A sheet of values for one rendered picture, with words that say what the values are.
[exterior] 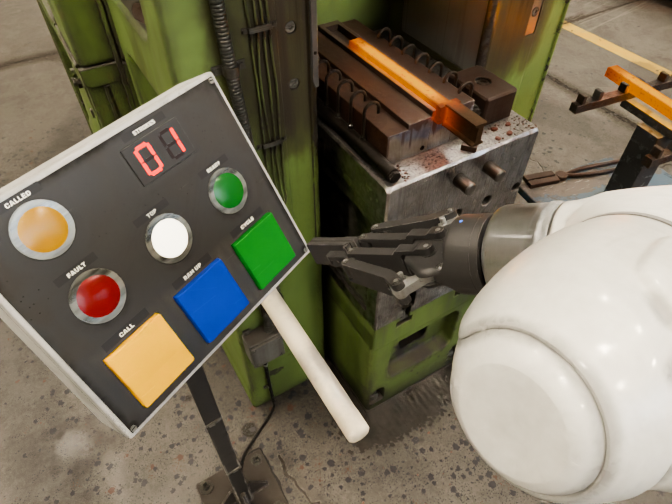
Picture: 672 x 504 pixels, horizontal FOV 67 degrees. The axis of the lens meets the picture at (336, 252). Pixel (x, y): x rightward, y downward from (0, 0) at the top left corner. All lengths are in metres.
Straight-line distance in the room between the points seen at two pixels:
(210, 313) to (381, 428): 1.08
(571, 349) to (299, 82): 0.81
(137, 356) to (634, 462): 0.49
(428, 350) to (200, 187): 1.11
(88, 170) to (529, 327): 0.47
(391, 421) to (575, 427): 1.46
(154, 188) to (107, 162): 0.06
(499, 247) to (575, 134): 2.52
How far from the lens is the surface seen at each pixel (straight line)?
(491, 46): 1.24
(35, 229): 0.56
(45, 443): 1.85
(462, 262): 0.45
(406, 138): 0.97
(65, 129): 3.04
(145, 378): 0.62
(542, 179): 1.44
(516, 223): 0.43
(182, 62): 0.85
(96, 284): 0.58
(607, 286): 0.24
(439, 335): 1.65
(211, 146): 0.66
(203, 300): 0.64
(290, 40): 0.92
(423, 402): 1.70
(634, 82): 1.38
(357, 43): 1.18
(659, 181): 1.59
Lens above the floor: 1.51
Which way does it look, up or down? 47 degrees down
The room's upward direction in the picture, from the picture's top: straight up
